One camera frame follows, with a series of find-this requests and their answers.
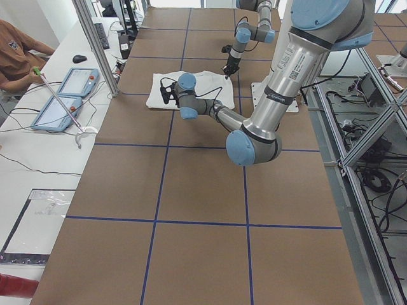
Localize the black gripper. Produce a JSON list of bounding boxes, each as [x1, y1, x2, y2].
[[223, 55, 240, 79], [169, 81, 179, 106]]

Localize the white long-sleeve printed shirt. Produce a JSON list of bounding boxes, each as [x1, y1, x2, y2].
[[146, 71, 235, 110]]

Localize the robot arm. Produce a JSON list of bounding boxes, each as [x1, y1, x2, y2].
[[160, 0, 375, 166], [221, 0, 275, 79]]

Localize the black box with label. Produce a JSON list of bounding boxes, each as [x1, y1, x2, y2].
[[118, 34, 131, 59]]

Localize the black keyboard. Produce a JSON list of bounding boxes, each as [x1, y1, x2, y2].
[[94, 22, 110, 50]]

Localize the upper blue teach pendant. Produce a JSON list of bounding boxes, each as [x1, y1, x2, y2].
[[57, 67, 99, 98]]

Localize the blue teach pendant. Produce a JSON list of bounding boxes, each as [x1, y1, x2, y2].
[[31, 96, 82, 132], [57, 67, 99, 98]]

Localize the black computer mouse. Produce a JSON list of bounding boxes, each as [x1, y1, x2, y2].
[[72, 55, 87, 64]]

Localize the lower blue teach pendant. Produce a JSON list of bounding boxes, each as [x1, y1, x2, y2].
[[31, 96, 82, 132]]

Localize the metal grabber stick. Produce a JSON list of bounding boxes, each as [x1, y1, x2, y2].
[[32, 67, 99, 149]]

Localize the person in brown shirt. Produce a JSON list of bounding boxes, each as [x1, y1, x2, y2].
[[1, 20, 55, 93]]

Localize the clear plastic document sleeve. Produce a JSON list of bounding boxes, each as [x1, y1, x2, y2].
[[1, 189, 75, 266]]

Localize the red cylinder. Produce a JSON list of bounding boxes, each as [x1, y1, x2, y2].
[[0, 273, 39, 299]]

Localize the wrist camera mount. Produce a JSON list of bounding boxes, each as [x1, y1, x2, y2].
[[160, 79, 176, 105], [221, 44, 231, 54]]

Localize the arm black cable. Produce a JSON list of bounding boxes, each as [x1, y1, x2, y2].
[[159, 76, 223, 112]]

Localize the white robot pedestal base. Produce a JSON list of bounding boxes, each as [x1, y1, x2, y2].
[[251, 1, 299, 112]]

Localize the aluminium frame post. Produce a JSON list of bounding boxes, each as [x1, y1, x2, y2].
[[72, 0, 119, 98]]

